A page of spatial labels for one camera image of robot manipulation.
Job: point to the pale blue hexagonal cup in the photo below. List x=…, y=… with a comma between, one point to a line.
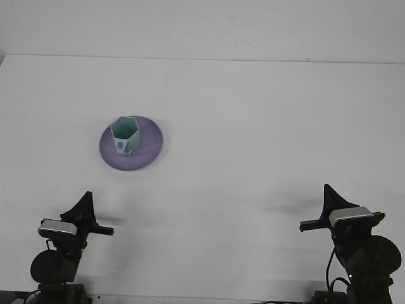
x=134, y=141

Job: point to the pale purple round plate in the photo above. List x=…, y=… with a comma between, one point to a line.
x=152, y=145

